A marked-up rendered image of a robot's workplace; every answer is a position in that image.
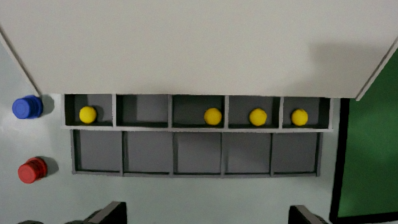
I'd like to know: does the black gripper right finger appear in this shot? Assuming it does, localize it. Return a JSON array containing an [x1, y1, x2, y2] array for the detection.
[[288, 205, 328, 224]]

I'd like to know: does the blue plug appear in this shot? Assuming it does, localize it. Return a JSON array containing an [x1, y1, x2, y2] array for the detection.
[[12, 95, 43, 120]]

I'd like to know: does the red plug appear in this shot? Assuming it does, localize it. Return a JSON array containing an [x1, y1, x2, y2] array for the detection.
[[18, 157, 48, 184]]

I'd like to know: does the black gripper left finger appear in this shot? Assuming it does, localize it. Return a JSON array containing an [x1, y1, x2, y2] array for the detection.
[[17, 201, 127, 224]]

